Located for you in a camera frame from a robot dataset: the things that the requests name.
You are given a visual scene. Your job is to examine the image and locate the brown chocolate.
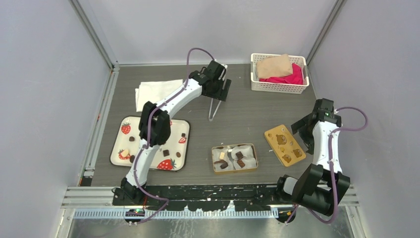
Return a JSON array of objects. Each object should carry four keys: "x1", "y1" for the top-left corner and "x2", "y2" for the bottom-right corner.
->
[{"x1": 237, "y1": 159, "x2": 245, "y2": 168}]

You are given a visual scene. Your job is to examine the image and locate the beige cloth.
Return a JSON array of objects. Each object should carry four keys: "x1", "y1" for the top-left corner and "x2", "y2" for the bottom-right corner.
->
[{"x1": 256, "y1": 54, "x2": 293, "y2": 79}]

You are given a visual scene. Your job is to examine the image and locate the white plastic basket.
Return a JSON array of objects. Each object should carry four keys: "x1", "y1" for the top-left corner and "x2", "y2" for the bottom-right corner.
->
[{"x1": 250, "y1": 53, "x2": 310, "y2": 94}]

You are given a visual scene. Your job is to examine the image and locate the gold bear print lid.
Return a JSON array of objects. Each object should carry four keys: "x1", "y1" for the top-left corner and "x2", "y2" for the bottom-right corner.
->
[{"x1": 264, "y1": 124, "x2": 307, "y2": 167}]

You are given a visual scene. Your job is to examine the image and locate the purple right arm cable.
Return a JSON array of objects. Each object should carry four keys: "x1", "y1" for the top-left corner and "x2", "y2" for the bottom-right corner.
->
[{"x1": 284, "y1": 107, "x2": 369, "y2": 226}]

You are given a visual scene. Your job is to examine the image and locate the silver metal tongs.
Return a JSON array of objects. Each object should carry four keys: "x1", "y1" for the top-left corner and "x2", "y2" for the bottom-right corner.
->
[{"x1": 208, "y1": 99, "x2": 221, "y2": 121}]

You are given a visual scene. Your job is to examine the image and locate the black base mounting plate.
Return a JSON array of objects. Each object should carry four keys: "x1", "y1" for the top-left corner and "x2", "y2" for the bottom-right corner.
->
[{"x1": 112, "y1": 183, "x2": 308, "y2": 213}]

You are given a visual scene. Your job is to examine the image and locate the white paper liner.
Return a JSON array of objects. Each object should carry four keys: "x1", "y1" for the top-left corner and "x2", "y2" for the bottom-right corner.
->
[{"x1": 212, "y1": 145, "x2": 257, "y2": 172}]

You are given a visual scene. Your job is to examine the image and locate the white folded towel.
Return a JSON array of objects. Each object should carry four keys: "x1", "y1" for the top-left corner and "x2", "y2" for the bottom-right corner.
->
[{"x1": 135, "y1": 79, "x2": 183, "y2": 112}]

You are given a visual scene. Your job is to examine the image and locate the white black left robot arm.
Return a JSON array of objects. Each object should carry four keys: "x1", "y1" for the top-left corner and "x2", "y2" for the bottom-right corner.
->
[{"x1": 119, "y1": 60, "x2": 231, "y2": 205}]

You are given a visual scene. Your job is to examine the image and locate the pink red cloth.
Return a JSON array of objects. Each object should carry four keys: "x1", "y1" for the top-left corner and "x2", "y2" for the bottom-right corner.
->
[{"x1": 259, "y1": 63, "x2": 303, "y2": 85}]

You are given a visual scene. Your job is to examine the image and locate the white round chocolate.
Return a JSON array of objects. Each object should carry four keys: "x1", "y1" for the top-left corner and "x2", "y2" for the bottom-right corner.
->
[{"x1": 120, "y1": 149, "x2": 129, "y2": 157}]

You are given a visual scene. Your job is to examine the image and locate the white strawberry print tray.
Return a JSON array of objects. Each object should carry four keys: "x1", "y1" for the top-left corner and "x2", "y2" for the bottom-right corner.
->
[{"x1": 109, "y1": 116, "x2": 191, "y2": 172}]

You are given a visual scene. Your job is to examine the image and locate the gold tin box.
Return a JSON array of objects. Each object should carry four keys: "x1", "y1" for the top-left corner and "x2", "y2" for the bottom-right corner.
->
[{"x1": 211, "y1": 143, "x2": 259, "y2": 175}]

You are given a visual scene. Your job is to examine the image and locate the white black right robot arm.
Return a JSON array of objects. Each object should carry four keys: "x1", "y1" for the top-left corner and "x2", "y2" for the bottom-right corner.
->
[{"x1": 275, "y1": 99, "x2": 350, "y2": 218}]

